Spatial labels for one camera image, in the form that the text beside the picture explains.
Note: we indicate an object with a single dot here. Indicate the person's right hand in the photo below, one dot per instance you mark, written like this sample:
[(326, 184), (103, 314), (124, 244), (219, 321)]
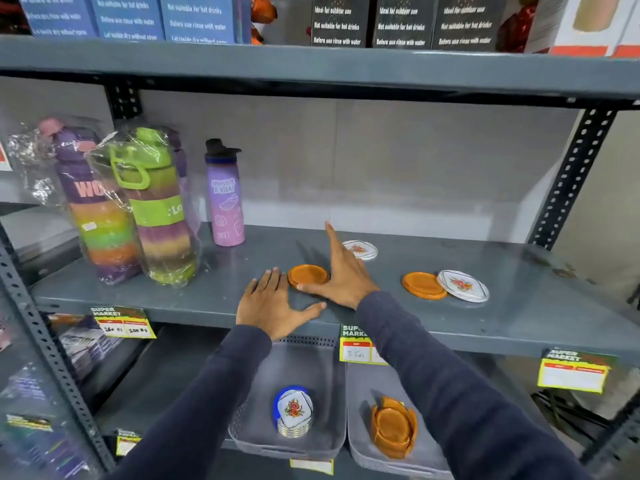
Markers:
[(350, 282)]

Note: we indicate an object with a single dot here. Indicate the person's left hand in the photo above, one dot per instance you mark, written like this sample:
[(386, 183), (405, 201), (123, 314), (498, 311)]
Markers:
[(270, 307)]

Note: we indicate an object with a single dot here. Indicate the floral white coaster back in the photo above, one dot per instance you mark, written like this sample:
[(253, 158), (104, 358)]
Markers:
[(361, 249)]

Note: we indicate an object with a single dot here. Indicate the floral white coaster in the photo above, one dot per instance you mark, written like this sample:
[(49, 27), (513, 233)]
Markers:
[(361, 249), (462, 285)]

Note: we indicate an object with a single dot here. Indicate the orange coaster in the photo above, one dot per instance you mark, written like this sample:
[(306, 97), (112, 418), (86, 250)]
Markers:
[(306, 274), (422, 286)]

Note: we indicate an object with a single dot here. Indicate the grey perforated plastic tray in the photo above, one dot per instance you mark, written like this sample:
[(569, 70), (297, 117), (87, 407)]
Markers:
[(320, 384), (362, 389)]

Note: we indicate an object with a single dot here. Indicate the stack of floral coasters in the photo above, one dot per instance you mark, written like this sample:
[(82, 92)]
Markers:
[(294, 412)]

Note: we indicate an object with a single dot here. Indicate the stack of orange coasters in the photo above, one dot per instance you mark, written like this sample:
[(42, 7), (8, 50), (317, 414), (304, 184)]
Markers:
[(393, 427)]

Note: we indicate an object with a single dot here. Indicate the person's right forearm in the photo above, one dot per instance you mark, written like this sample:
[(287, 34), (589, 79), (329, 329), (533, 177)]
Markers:
[(450, 394)]

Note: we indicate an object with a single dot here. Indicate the person's left forearm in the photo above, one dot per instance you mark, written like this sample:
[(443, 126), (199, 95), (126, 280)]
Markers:
[(200, 409)]

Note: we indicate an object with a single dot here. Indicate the small yellow shelf label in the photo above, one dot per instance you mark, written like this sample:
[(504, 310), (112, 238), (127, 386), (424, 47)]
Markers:
[(311, 467), (126, 442)]

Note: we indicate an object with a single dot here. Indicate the yellow green price label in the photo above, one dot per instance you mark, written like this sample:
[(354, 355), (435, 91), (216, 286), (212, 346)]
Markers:
[(356, 347), (122, 322), (575, 372)]

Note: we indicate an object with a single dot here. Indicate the lilac bottle with black cap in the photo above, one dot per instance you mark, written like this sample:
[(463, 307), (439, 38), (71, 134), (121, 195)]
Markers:
[(225, 204)]

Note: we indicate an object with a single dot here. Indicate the rainbow bottle with green lid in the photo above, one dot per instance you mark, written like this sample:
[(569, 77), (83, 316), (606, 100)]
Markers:
[(160, 219)]

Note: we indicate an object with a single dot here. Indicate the wrapped purple bottle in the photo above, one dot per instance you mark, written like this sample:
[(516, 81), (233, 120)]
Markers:
[(179, 154)]

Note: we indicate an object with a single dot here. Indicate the stack of dark packets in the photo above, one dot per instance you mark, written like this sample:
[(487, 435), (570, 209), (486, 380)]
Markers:
[(87, 347)]

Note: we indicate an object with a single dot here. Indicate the rainbow bottle with pink lid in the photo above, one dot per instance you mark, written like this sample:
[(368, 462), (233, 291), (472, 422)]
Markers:
[(95, 219)]

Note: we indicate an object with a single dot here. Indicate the black printed box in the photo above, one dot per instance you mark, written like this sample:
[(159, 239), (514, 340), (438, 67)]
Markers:
[(405, 22), (340, 22), (467, 24)]

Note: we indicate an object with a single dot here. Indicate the orange plastic item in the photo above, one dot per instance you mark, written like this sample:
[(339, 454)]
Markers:
[(262, 12)]

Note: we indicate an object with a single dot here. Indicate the blue printed box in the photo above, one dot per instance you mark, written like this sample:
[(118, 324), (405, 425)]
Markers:
[(127, 17), (200, 19), (57, 14)]

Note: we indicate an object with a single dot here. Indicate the red plastic item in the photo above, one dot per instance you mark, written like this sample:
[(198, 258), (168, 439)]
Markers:
[(515, 29)]

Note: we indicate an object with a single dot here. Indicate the white and orange box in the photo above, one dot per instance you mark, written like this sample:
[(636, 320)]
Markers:
[(590, 24)]

